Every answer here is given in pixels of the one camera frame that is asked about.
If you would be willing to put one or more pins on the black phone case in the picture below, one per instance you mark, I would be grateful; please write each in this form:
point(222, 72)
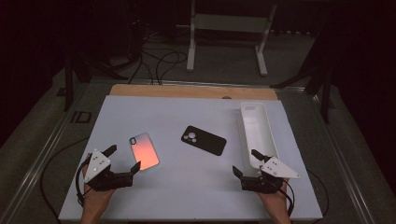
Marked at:
point(204, 140)

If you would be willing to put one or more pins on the white plastic bin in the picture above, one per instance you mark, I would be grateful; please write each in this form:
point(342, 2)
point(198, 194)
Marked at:
point(257, 133)

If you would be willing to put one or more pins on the white metal stand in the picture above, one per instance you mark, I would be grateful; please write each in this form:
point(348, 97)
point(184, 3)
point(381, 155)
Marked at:
point(229, 23)

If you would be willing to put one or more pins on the person's left hand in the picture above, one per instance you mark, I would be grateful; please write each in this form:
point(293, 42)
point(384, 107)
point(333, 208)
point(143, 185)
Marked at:
point(98, 199)

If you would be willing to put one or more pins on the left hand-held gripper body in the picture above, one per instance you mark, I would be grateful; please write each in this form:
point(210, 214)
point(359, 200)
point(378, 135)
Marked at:
point(107, 180)

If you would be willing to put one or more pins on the wooden table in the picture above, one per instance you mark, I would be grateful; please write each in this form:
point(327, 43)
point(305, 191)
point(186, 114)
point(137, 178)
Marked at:
point(186, 91)

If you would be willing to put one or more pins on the person's right hand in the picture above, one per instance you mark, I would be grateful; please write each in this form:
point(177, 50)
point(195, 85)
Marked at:
point(275, 200)

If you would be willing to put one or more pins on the white work board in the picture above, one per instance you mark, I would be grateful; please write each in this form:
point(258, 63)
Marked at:
point(174, 186)

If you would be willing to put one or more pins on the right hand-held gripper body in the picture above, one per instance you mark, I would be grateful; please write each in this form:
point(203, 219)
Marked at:
point(264, 183)

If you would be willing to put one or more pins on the iridescent phone case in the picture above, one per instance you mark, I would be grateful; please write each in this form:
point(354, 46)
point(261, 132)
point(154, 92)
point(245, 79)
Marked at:
point(144, 151)

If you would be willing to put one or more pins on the metal floor rail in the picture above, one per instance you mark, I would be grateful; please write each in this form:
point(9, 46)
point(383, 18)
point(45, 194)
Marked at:
point(40, 155)
point(342, 161)

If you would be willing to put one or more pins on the black stand with legs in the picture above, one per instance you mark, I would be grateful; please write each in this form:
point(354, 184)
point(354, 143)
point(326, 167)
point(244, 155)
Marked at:
point(325, 93)
point(69, 87)

